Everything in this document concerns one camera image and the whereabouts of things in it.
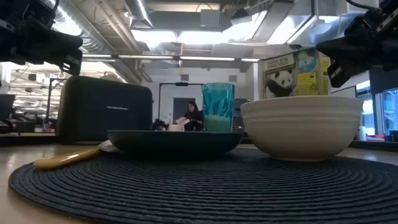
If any teal translucent plastic cup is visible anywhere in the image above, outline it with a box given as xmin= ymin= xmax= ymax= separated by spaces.
xmin=201 ymin=82 xmax=236 ymax=133

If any person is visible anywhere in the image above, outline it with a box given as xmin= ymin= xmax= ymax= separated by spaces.
xmin=175 ymin=101 xmax=205 ymax=132

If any white ribbed ceramic bowl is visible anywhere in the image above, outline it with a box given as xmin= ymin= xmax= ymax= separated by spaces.
xmin=240 ymin=95 xmax=364 ymax=162

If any black metal stand frame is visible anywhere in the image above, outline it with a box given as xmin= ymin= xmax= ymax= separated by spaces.
xmin=45 ymin=77 xmax=68 ymax=125

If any rectangular silver air duct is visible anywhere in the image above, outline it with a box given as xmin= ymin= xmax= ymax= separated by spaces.
xmin=251 ymin=0 xmax=371 ymax=48

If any round silver air duct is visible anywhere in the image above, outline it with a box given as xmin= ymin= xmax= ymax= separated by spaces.
xmin=124 ymin=0 xmax=154 ymax=30

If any dark green plate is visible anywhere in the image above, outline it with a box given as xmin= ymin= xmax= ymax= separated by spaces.
xmin=106 ymin=129 xmax=244 ymax=157

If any black toaster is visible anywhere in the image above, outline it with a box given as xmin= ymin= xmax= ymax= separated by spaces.
xmin=55 ymin=75 xmax=154 ymax=145

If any panda cereal box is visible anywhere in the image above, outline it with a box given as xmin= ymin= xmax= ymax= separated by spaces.
xmin=260 ymin=48 xmax=332 ymax=100

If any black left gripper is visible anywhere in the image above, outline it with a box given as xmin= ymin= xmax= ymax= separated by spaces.
xmin=0 ymin=26 xmax=84 ymax=77

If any black metal rig frame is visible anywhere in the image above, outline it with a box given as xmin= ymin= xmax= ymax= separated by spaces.
xmin=157 ymin=82 xmax=205 ymax=125

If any yellow-handled butter knife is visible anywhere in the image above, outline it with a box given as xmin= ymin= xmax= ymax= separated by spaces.
xmin=32 ymin=139 xmax=119 ymax=170

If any dark round woven placemat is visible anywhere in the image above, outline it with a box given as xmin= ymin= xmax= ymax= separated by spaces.
xmin=8 ymin=147 xmax=398 ymax=224

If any dark computer monitor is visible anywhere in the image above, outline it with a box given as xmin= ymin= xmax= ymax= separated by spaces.
xmin=0 ymin=94 xmax=16 ymax=121

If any orange hanging cord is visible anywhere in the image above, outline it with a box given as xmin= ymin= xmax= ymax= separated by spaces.
xmin=178 ymin=42 xmax=185 ymax=77

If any ribbed silver air duct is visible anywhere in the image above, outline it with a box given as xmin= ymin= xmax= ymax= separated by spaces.
xmin=46 ymin=0 xmax=114 ymax=54

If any white paper roll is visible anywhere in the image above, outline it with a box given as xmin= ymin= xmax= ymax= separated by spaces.
xmin=357 ymin=125 xmax=368 ymax=142

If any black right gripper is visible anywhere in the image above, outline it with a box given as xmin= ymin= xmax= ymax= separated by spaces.
xmin=316 ymin=18 xmax=398 ymax=89

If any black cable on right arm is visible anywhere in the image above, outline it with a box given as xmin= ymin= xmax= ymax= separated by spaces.
xmin=345 ymin=0 xmax=379 ymax=11

